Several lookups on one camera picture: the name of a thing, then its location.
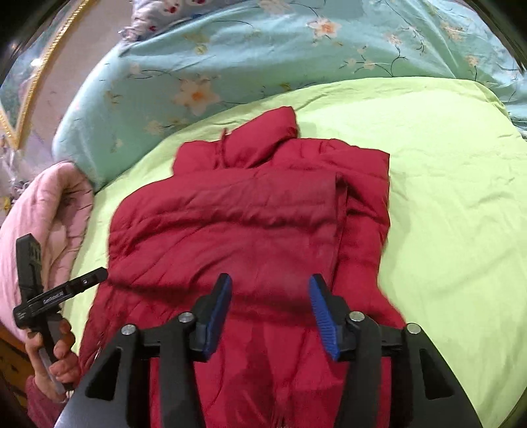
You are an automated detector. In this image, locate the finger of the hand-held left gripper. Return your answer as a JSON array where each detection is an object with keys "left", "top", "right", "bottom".
[{"left": 62, "top": 267, "right": 109, "bottom": 296}]

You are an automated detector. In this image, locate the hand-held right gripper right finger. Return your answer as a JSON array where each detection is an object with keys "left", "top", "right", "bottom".
[{"left": 308, "top": 273, "right": 483, "bottom": 428}]

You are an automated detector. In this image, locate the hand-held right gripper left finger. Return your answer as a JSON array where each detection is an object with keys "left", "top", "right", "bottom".
[{"left": 75, "top": 273, "right": 234, "bottom": 428}]

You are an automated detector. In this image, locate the red quilt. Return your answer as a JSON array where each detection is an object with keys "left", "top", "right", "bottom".
[{"left": 77, "top": 105, "right": 407, "bottom": 428}]

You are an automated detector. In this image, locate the person's left forearm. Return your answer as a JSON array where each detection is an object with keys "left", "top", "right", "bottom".
[{"left": 24, "top": 375, "right": 70, "bottom": 428}]

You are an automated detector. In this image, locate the person's left hand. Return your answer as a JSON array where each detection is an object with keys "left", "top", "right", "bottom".
[{"left": 24, "top": 318, "right": 81, "bottom": 396}]

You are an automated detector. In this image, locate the pink quilt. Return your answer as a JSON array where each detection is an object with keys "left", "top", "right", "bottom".
[{"left": 0, "top": 160, "right": 96, "bottom": 343}]

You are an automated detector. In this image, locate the brown wooden furniture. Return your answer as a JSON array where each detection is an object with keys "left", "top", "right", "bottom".
[{"left": 0, "top": 321, "right": 32, "bottom": 373}]

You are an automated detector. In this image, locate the light green bed sheet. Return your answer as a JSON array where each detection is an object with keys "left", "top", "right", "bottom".
[{"left": 63, "top": 76, "right": 527, "bottom": 428}]

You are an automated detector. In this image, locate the teal floral quilt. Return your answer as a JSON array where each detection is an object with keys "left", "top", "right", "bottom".
[{"left": 53, "top": 0, "right": 527, "bottom": 195}]

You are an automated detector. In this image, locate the white floral pillow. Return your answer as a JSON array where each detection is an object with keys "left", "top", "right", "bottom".
[{"left": 130, "top": 0, "right": 234, "bottom": 42}]

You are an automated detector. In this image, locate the gold picture frame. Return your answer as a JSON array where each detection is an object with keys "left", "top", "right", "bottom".
[{"left": 0, "top": 0, "right": 98, "bottom": 150}]

